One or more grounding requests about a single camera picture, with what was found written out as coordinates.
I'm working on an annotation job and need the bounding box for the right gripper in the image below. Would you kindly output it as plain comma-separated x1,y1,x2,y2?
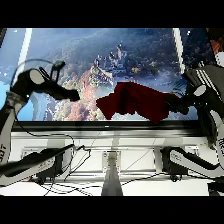
167,94,191,116

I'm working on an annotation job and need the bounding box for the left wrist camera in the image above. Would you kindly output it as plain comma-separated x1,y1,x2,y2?
39,60,67,84

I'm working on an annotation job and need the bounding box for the black cable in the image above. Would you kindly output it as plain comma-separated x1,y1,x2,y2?
12,118,77,176
9,58,56,90

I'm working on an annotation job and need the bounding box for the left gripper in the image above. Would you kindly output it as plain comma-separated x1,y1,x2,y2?
48,82,82,103

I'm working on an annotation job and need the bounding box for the red garment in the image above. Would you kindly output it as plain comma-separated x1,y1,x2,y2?
95,81,182,125

